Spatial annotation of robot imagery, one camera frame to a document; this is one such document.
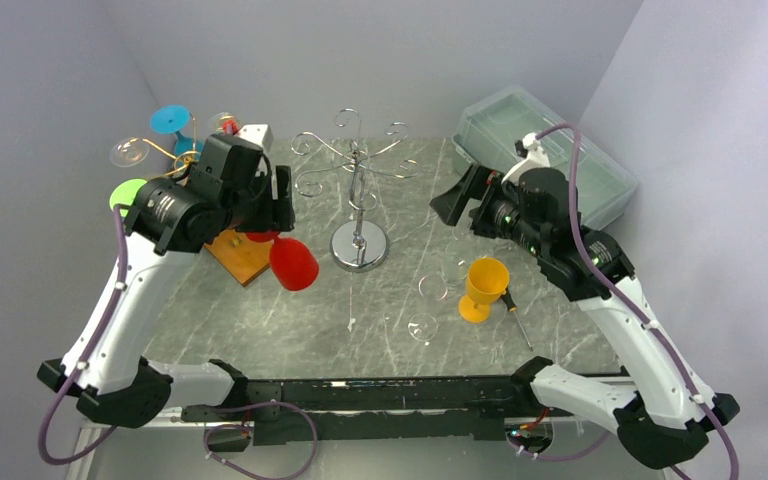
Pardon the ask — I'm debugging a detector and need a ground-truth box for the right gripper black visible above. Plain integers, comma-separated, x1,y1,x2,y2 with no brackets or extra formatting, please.
429,161,548,258

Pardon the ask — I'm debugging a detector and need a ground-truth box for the clear wine glass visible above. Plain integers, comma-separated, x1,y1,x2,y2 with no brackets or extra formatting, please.
452,223,480,243
441,239,474,286

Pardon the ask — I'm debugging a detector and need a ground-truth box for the red plastic wine glass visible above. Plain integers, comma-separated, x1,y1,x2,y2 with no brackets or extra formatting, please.
245,231,320,292

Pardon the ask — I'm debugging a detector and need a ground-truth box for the orange plastic wine glass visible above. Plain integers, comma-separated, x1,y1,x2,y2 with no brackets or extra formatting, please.
458,257,510,324

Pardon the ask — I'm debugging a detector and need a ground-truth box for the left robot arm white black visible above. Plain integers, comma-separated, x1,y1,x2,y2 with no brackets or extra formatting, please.
38,124,295,428

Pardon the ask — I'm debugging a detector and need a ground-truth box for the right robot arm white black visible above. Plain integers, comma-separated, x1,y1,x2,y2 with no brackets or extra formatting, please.
430,166,740,470

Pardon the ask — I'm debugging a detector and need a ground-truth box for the orange wooden rack base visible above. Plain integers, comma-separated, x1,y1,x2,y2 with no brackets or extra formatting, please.
204,230,272,287

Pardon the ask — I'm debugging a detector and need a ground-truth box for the chrome wine glass rack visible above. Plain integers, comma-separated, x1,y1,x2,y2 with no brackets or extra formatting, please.
291,108,420,273

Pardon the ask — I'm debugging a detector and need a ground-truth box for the gold wine glass rack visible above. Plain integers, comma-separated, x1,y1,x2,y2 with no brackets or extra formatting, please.
140,115,204,179

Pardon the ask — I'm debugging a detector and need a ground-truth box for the clear glass on gold rack back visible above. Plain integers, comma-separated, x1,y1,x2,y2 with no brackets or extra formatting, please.
208,112,242,135

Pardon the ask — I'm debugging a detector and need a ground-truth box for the blue plastic wine glass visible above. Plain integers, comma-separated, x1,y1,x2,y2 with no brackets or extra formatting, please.
149,104,203,155

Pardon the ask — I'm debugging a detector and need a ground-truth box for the green plastic wine glass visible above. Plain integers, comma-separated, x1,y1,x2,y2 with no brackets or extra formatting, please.
108,178,147,210

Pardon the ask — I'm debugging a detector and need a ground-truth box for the clear plastic storage box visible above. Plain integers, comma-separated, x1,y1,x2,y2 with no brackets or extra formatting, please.
453,85,638,229

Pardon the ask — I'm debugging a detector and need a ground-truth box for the orange black screwdriver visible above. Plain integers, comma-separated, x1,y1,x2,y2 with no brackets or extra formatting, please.
500,289,534,351

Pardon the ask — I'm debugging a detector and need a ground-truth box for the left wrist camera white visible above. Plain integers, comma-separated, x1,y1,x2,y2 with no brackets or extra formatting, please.
233,124,274,153

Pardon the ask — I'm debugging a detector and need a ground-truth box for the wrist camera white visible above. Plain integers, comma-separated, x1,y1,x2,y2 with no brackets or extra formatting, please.
502,132,550,184
233,124,274,153

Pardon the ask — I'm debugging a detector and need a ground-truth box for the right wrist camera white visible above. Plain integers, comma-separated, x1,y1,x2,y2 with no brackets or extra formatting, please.
502,132,550,184

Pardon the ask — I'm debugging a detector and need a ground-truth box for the aluminium frame rail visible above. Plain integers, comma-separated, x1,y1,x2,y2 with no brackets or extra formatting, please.
64,380,687,480

